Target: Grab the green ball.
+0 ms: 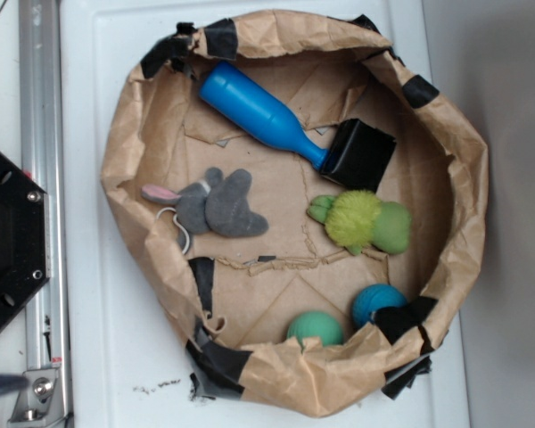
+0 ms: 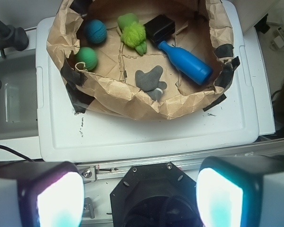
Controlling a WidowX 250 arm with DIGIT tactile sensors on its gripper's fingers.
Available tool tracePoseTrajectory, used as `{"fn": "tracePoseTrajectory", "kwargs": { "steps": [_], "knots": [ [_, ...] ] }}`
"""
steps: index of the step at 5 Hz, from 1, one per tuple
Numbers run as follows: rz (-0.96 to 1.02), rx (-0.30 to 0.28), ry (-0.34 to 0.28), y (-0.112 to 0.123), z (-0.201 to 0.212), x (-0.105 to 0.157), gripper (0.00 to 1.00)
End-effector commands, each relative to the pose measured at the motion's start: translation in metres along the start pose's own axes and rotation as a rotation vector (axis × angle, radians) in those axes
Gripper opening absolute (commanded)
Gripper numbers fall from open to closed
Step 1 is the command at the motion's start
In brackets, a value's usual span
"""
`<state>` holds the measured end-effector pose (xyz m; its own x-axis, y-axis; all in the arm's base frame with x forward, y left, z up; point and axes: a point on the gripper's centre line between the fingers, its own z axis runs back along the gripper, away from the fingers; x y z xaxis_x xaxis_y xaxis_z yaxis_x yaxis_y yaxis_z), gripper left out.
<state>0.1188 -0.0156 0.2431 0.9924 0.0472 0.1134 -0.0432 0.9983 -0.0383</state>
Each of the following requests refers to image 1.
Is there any green fuzzy turtle toy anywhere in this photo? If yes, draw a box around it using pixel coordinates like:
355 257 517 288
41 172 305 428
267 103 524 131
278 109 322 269
307 190 412 255

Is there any metal corner bracket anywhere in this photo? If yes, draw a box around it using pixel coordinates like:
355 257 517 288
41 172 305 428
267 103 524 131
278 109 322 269
7 368 64 427

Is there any grey plush mouse toy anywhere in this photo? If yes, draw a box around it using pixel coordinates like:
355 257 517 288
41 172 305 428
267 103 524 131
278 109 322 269
141 167 268 253

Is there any green rubber ball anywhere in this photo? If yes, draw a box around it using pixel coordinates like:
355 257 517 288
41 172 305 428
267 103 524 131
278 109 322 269
286 311 344 347

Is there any brown paper bag bin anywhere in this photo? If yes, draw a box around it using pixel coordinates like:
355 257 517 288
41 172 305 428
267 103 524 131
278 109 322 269
101 10 488 417

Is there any blue rubber ball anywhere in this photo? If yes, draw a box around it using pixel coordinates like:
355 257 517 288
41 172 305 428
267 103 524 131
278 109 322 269
351 284 407 329

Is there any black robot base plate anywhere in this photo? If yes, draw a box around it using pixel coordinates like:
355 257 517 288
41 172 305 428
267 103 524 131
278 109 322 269
0 152 49 333

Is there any black cube block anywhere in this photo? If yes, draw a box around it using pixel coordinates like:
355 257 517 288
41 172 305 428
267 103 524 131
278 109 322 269
319 119 396 193

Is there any aluminium extrusion rail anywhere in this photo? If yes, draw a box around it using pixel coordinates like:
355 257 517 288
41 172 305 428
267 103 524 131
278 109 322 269
19 1 74 427

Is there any white plastic tray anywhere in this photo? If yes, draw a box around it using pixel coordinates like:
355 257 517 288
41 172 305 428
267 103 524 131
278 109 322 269
60 1 470 427

